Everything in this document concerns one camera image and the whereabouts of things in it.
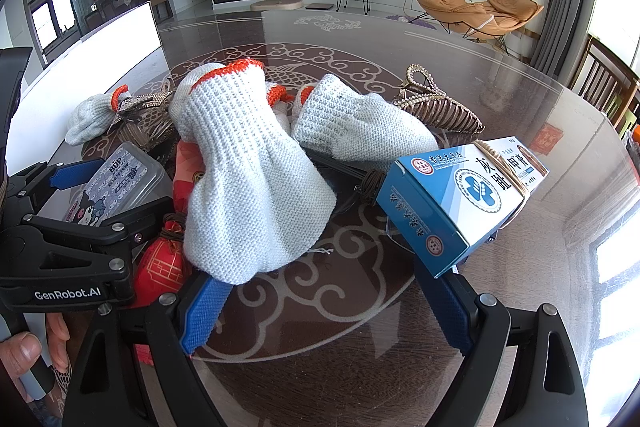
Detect black eyeglasses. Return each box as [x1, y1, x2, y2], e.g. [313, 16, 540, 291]
[305, 152, 416, 253]

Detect person's left hand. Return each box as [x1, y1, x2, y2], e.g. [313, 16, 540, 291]
[0, 312, 71, 404]

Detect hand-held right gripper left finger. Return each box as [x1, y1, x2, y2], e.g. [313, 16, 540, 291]
[62, 274, 233, 427]

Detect red drawstring pouch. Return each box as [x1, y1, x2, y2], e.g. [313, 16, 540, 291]
[131, 141, 207, 368]

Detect white knit glove orange cuff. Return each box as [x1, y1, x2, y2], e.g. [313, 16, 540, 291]
[169, 61, 337, 285]
[65, 87, 133, 146]
[292, 74, 440, 162]
[267, 81, 296, 138]

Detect brown wooden chair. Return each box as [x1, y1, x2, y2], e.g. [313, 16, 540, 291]
[570, 34, 640, 132]

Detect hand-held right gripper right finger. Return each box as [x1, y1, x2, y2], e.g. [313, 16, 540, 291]
[412, 257, 591, 427]

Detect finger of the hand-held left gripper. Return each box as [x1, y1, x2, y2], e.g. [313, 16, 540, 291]
[7, 158, 107, 219]
[21, 197, 174, 267]

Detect pearl hair claw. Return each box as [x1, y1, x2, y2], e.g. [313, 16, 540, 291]
[392, 64, 485, 134]

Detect orange lounge chair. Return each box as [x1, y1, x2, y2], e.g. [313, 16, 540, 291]
[470, 0, 545, 55]
[415, 0, 493, 40]

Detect clear plastic cartoon case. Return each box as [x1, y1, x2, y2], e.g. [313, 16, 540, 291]
[62, 142, 173, 228]

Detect purple floor mat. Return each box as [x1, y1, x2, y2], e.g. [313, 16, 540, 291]
[385, 14, 436, 30]

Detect blue medicine box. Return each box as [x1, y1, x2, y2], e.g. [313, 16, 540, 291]
[375, 136, 551, 280]

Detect white storage box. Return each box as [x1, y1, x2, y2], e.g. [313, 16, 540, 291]
[0, 1, 162, 188]

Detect rhinestone hair claw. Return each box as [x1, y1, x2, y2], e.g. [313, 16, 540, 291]
[107, 91, 178, 158]

